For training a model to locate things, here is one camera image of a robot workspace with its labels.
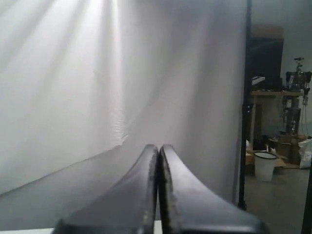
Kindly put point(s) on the tripod with equipment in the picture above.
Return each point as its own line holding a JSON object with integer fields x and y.
{"x": 296, "y": 99}

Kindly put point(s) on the white plastic bag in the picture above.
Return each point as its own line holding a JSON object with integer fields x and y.
{"x": 305, "y": 151}

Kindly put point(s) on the white backdrop cloth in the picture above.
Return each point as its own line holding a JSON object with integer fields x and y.
{"x": 86, "y": 84}

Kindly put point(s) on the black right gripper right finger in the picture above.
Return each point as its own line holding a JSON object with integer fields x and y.
{"x": 187, "y": 206}

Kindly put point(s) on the wooden workbench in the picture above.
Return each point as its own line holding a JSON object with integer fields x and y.
{"x": 255, "y": 94}

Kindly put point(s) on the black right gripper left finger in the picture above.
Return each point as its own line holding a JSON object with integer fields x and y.
{"x": 128, "y": 207}

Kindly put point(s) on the white plastic bucket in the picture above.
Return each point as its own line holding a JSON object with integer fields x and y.
{"x": 264, "y": 164}

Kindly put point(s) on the cardboard box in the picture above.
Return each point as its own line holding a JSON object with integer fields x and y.
{"x": 284, "y": 147}

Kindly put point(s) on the black backdrop stand pole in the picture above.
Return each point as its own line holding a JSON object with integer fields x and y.
{"x": 245, "y": 108}

